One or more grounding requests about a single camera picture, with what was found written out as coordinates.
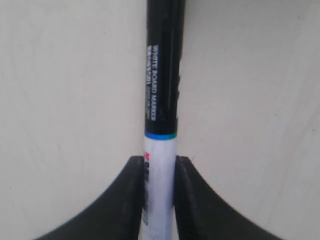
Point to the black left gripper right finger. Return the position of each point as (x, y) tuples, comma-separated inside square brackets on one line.
[(201, 214)]

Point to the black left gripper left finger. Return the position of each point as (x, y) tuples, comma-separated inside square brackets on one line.
[(114, 215)]

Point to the black and white whiteboard marker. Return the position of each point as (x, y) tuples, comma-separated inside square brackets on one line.
[(164, 43)]

